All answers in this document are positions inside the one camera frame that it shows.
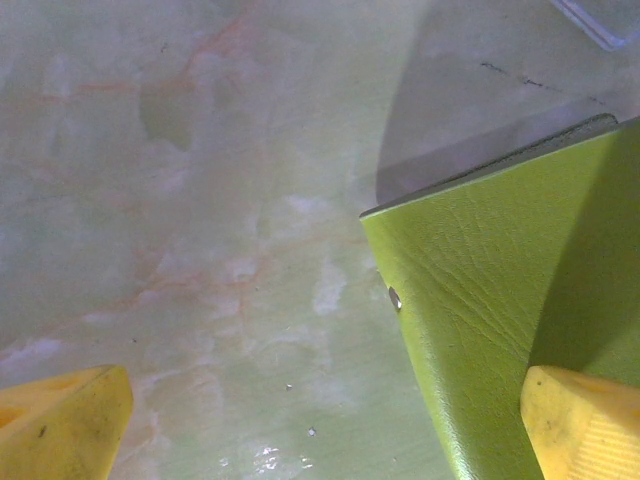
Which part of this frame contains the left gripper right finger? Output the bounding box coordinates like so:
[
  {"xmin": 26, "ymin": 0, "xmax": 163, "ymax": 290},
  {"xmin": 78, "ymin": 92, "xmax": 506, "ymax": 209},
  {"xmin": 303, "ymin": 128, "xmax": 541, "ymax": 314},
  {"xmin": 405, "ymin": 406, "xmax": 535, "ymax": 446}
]
[{"xmin": 518, "ymin": 363, "xmax": 640, "ymax": 480}]

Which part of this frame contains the green card holder wallet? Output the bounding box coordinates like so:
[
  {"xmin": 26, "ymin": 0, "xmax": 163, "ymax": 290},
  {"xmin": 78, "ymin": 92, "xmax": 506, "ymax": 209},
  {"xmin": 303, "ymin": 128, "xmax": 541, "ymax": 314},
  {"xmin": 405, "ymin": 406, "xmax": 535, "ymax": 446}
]
[{"xmin": 359, "ymin": 113, "xmax": 640, "ymax": 480}]

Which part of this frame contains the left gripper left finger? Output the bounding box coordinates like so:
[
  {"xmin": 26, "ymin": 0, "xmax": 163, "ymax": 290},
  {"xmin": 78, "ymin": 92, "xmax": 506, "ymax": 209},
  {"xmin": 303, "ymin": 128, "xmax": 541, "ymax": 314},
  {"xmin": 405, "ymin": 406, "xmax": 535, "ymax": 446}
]
[{"xmin": 0, "ymin": 363, "xmax": 135, "ymax": 480}]

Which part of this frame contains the group of red-black packets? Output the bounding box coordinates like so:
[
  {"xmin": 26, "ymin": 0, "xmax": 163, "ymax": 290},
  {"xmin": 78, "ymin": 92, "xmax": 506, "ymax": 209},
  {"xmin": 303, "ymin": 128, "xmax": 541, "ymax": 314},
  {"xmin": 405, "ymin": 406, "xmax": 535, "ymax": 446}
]
[{"xmin": 549, "ymin": 0, "xmax": 640, "ymax": 52}]

